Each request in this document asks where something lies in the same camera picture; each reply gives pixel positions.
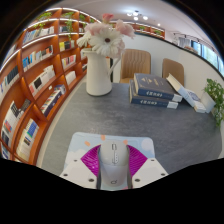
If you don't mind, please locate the green leafy plant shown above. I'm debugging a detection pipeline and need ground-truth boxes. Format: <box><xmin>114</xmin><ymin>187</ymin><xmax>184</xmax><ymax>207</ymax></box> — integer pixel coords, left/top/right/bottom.
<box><xmin>203</xmin><ymin>78</ymin><xmax>224</xmax><ymax>128</ymax></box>

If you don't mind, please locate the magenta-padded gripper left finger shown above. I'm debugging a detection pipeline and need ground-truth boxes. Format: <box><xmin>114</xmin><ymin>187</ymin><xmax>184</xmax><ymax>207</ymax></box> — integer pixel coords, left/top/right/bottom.
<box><xmin>59</xmin><ymin>144</ymin><xmax>102</xmax><ymax>190</ymax></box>

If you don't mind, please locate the grey white computer mouse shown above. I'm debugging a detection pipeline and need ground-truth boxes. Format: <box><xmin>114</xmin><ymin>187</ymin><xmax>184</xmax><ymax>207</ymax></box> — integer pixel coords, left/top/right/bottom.
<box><xmin>98</xmin><ymin>141</ymin><xmax>130</xmax><ymax>190</ymax></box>

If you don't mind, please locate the multi-bulb ceiling lamp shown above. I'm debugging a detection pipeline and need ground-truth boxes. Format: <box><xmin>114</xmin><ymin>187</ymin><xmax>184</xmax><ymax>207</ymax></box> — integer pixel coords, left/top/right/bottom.
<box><xmin>126</xmin><ymin>9</ymin><xmax>149</xmax><ymax>21</ymax></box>

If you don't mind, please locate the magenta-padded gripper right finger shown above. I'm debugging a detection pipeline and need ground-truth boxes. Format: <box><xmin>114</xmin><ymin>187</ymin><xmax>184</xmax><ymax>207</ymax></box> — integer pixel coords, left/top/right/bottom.
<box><xmin>126</xmin><ymin>144</ymin><xmax>169</xmax><ymax>190</ymax></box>

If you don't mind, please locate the thick white book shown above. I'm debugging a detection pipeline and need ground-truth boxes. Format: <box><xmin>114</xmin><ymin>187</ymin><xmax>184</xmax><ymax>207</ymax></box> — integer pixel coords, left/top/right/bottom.
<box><xmin>165</xmin><ymin>73</ymin><xmax>198</xmax><ymax>108</ymax></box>

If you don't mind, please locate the white jug vase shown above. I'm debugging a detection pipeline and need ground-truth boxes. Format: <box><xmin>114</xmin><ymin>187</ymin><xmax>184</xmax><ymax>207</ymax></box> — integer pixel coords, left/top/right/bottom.
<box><xmin>81</xmin><ymin>47</ymin><xmax>122</xmax><ymax>97</ymax></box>

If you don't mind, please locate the window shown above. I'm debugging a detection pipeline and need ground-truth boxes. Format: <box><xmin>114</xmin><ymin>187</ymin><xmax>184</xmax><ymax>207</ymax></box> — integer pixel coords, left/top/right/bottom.
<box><xmin>191</xmin><ymin>39</ymin><xmax>224</xmax><ymax>76</ymax></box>

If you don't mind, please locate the pink white flower bouquet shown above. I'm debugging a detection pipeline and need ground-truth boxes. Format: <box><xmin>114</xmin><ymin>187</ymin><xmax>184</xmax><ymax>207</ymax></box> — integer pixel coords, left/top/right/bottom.
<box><xmin>76</xmin><ymin>13</ymin><xmax>136</xmax><ymax>59</ymax></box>

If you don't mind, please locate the orange wooden shelf unit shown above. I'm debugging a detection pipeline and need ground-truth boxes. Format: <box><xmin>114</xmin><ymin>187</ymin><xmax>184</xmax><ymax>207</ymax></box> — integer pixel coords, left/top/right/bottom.
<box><xmin>0</xmin><ymin>7</ymin><xmax>166</xmax><ymax>166</ymax></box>

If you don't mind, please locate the white plant pot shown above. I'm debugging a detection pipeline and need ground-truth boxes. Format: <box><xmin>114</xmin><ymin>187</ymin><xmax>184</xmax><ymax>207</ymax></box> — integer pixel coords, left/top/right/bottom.
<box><xmin>199</xmin><ymin>91</ymin><xmax>217</xmax><ymax>114</ymax></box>

